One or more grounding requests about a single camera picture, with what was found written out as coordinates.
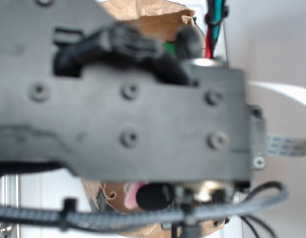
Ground pink plush bunny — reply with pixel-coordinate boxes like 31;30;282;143
123;181;147;210

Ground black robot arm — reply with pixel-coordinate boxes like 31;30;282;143
0;0;265;187

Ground green block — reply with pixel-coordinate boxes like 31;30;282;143
163;42;177;58

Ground black foam microphone cover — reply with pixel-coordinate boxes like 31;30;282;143
136;183;174;211

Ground brown paper bag tray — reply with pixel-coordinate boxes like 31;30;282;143
81;0;233;238

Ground grey braided cable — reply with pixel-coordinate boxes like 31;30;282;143
0;181;290;233

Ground red and green wires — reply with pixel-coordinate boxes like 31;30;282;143
204;0;229;60

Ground white flat ribbon cable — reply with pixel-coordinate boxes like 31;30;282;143
265;132;306;158

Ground aluminium frame rail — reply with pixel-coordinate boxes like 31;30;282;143
0;175;21;238

